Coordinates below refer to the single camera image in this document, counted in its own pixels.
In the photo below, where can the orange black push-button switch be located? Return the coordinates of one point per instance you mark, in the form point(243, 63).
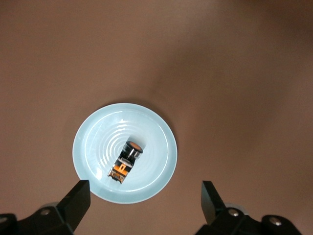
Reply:
point(123, 166)

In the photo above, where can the brown table cover sheet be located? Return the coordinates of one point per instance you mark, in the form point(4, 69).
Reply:
point(220, 73)

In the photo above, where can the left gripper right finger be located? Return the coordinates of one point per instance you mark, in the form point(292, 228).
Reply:
point(215, 213)

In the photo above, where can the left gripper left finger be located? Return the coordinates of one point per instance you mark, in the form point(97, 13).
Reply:
point(71, 210)

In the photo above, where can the light blue round plate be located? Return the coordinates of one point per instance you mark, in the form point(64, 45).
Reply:
point(97, 147)

